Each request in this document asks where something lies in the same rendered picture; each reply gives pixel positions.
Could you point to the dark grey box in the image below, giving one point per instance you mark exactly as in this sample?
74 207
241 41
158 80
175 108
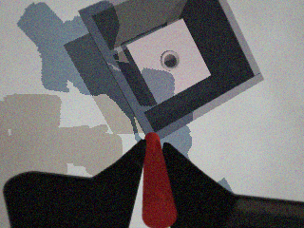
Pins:
113 24

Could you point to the red peg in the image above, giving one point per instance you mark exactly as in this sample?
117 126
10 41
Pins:
158 206

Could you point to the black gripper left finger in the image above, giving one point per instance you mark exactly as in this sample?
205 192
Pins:
105 200

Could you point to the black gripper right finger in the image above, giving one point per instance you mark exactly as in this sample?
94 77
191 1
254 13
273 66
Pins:
201 202

